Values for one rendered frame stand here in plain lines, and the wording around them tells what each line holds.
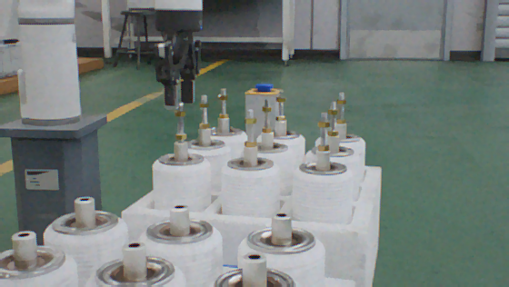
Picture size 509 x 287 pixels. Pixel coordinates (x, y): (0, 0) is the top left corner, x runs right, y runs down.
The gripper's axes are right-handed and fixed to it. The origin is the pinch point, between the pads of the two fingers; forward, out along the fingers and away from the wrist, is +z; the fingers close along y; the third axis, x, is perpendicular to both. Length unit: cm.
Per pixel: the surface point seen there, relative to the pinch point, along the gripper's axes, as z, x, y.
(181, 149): 8.3, -0.6, -1.2
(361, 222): 17.2, -30.7, -3.2
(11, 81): 30, 195, 217
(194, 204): 16.9, -3.8, -3.3
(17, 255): 9.5, -1.4, -44.8
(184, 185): 13.5, -2.4, -4.4
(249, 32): 9, 130, 485
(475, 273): 35, -50, 25
